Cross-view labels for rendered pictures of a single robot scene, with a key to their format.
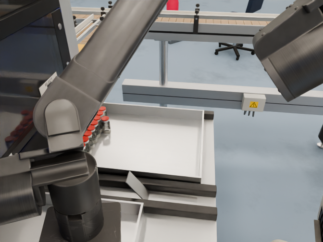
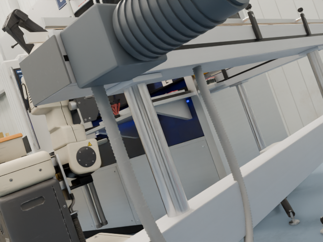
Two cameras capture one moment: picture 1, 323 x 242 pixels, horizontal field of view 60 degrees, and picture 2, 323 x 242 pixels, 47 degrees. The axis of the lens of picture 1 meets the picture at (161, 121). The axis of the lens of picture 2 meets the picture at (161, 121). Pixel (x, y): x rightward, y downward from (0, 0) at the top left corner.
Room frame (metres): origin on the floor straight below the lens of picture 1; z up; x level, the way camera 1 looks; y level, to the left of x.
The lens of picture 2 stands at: (1.81, -1.78, 0.72)
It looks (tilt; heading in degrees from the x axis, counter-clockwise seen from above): 1 degrees up; 124
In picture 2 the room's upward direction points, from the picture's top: 20 degrees counter-clockwise
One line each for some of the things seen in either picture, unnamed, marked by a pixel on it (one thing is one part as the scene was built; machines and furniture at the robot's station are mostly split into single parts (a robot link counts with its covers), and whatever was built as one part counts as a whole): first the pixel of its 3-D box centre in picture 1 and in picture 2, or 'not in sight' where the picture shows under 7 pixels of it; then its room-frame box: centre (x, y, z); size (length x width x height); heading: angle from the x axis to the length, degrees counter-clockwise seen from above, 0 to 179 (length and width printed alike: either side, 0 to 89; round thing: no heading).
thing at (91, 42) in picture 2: not in sight; (148, 11); (1.54, -1.31, 0.90); 0.28 x 0.12 x 0.14; 172
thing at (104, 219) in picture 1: (80, 214); (111, 98); (0.23, 0.11, 1.04); 0.10 x 0.07 x 0.07; 97
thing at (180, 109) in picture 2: not in sight; (170, 114); (0.64, 0.08, 0.79); 0.34 x 0.03 x 0.13; 82
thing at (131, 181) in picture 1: (162, 190); not in sight; (0.38, 0.00, 0.91); 0.14 x 0.03 x 0.06; 82
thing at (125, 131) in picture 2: not in sight; (118, 134); (0.15, 0.15, 0.79); 0.34 x 0.03 x 0.13; 82
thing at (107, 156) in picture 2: not in sight; (103, 150); (-0.27, 0.38, 0.73); 1.98 x 0.01 x 0.25; 172
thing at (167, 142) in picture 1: (135, 138); (153, 102); (0.56, 0.07, 0.90); 0.34 x 0.26 x 0.04; 82
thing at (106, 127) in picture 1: (105, 125); not in sight; (0.60, 0.15, 0.90); 0.02 x 0.02 x 0.05
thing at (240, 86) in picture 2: not in sight; (260, 141); (0.99, 0.38, 0.46); 0.09 x 0.09 x 0.77; 82
